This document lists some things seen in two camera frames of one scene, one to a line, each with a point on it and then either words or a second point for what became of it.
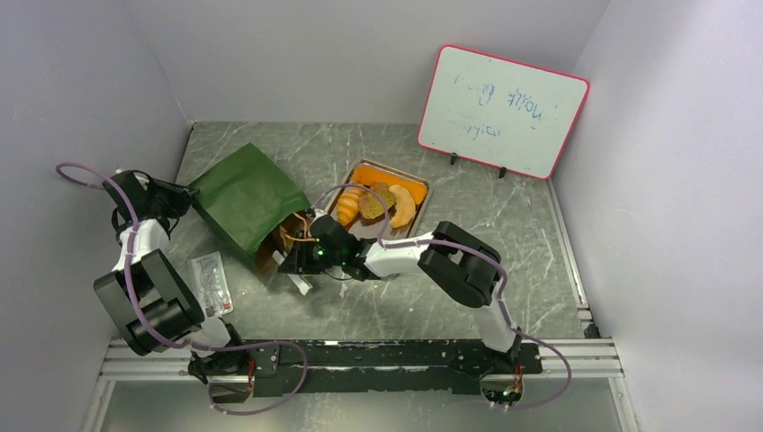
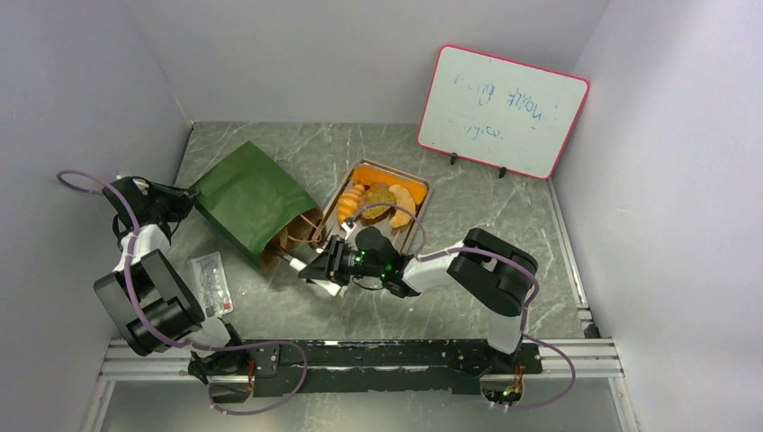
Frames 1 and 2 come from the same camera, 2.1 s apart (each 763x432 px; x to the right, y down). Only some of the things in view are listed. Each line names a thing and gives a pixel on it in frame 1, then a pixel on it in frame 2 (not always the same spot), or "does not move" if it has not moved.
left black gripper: (182, 197) does not move
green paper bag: (248, 201) does not move
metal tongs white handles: (302, 282) to (327, 286)
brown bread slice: (371, 207) does not move
